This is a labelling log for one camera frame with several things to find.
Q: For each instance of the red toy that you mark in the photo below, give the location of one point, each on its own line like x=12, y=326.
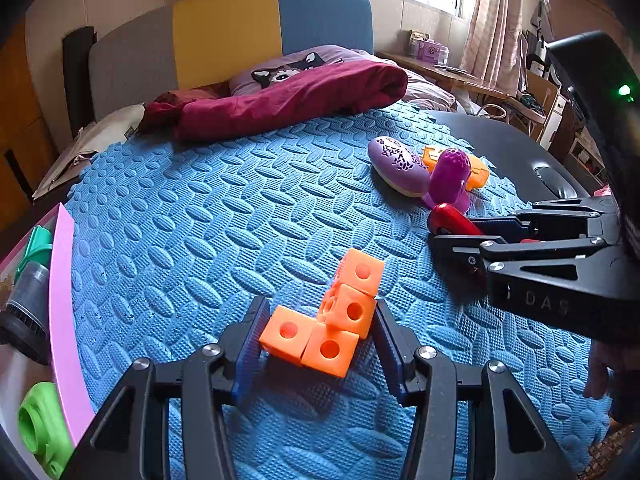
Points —
x=447, y=220

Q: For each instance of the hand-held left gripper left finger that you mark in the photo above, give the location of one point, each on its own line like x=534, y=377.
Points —
x=247, y=355

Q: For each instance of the wooden bedside desk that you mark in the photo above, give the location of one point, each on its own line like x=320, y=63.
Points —
x=440, y=72

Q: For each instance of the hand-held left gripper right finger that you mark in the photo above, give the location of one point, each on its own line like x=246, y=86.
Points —
x=395, y=350

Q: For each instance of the person's right hand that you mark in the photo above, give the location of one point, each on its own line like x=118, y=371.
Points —
x=615, y=380

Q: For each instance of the grey black cylinder toy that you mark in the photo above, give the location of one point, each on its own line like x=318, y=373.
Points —
x=27, y=305

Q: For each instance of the maroon blanket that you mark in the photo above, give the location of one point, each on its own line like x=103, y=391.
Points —
x=300, y=100

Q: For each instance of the orange cube block toy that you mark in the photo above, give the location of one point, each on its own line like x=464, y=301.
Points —
x=330, y=350

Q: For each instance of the teal green toy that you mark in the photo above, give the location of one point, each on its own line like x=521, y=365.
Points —
x=37, y=245

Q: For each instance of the pink curtain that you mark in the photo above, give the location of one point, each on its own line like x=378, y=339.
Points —
x=495, y=25

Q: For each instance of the purple cat pillow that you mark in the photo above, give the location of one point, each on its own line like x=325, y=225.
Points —
x=280, y=72

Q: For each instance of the cardboard box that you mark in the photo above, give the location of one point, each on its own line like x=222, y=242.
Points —
x=545, y=100

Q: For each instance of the wooden wardrobe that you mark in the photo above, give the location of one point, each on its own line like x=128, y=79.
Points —
x=20, y=100

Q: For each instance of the purple perforated dome toy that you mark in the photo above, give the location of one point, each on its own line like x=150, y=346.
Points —
x=450, y=170

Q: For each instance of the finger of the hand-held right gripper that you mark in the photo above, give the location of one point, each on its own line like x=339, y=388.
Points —
x=550, y=220
x=500, y=255

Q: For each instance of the light pink bedsheet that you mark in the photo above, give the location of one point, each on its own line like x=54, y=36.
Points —
x=430, y=92

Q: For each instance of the purple box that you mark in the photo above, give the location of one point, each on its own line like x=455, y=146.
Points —
x=430, y=51

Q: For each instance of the orange curved toy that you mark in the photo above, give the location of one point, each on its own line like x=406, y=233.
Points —
x=477, y=170

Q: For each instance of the blue foam mat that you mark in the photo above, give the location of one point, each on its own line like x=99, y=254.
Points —
x=200, y=210

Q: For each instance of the white canvas bag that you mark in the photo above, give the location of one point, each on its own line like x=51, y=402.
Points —
x=105, y=130

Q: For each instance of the pink-rimmed white tray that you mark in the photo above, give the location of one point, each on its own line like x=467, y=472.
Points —
x=62, y=310

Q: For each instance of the brown-haired doll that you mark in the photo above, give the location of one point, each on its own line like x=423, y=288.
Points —
x=6, y=290

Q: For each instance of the grey yellow blue headboard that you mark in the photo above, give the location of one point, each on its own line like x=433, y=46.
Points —
x=225, y=35

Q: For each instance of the black rolled mat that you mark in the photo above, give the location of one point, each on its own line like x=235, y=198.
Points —
x=77, y=75

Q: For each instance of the purple oval toy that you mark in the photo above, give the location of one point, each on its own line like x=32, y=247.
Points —
x=395, y=165

